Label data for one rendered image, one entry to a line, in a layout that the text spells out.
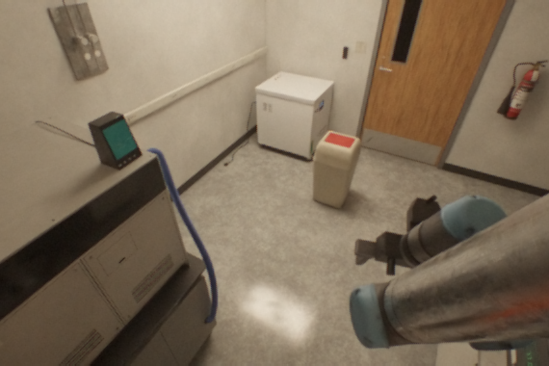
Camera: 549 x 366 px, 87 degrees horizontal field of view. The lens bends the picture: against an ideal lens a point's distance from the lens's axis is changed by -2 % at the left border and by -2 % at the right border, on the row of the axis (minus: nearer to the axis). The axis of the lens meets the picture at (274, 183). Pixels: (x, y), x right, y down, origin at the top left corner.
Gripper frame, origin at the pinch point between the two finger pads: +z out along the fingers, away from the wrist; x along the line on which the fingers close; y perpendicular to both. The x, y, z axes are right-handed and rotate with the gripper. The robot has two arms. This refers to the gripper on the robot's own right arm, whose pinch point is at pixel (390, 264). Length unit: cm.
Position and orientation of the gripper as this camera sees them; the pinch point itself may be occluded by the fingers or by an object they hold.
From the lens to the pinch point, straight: 73.8
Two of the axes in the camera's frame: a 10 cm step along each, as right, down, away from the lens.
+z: -0.5, 4.4, 9.0
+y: -2.1, 8.7, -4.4
